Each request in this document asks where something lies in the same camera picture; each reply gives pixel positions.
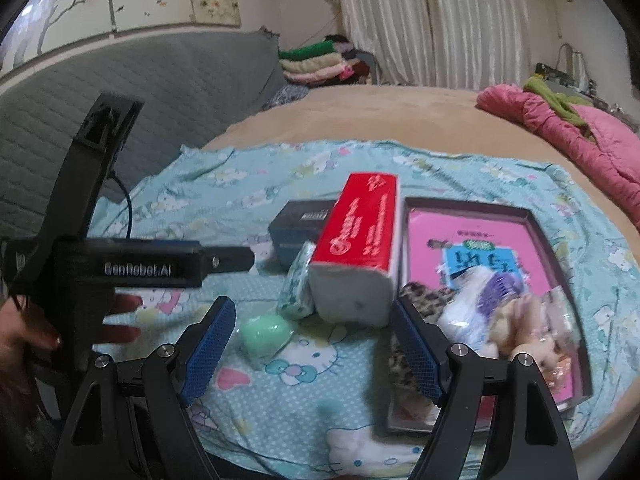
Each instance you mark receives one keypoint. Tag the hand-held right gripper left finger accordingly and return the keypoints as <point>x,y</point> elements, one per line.
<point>207,355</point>

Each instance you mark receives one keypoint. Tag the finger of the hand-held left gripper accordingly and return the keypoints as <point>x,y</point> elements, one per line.
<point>225,260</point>

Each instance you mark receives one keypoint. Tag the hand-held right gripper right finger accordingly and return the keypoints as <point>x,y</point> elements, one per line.
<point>415,355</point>

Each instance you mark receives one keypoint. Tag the leopard print cloth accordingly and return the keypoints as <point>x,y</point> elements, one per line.
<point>425,300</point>

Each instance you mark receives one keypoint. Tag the green printed tissue packet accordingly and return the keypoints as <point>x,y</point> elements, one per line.
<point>465,315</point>

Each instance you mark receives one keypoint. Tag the beige bunny plush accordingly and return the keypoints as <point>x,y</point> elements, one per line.
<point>515,330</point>

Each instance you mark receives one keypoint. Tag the purple white plastic packet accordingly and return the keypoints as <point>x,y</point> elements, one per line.
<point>500,295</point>

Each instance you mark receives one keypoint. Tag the dark cardboard box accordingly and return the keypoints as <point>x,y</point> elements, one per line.
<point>465,202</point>

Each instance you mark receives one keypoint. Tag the green soft ball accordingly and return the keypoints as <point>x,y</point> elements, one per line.
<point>267,335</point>

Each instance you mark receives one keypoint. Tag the person's left hand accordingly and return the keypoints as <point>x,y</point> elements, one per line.
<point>122,305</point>

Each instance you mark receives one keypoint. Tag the small black box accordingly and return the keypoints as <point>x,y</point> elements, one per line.
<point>295,235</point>

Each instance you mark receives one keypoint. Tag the slim tissue packet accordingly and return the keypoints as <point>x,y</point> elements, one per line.
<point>299,285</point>

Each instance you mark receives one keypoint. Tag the blue cat print blanket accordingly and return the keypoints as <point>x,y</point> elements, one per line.
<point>225,175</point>

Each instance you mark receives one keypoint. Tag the red tissue pack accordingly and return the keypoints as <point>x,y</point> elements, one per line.
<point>360,230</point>

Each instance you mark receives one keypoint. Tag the dark floral pillow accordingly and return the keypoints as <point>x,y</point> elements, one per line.
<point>285,96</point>

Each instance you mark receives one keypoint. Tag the grey quilted headboard cover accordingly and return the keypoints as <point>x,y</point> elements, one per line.
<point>190,85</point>

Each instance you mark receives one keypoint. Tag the stack of folded clothes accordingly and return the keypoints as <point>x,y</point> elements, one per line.
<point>315,62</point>

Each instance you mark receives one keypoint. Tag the beige bed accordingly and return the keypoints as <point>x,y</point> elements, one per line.
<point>400,115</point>

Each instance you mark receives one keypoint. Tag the pink quilt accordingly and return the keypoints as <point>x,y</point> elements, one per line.
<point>600,145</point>

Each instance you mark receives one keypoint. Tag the white striped curtain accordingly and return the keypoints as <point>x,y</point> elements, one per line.
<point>475,20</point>
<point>380,20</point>

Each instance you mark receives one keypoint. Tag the green cloth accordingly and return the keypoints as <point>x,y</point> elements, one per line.
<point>555,97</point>

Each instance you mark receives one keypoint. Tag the dark flat device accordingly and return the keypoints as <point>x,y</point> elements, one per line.
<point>552,72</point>

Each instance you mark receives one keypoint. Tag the grey arched frame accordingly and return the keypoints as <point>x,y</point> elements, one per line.
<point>562,62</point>

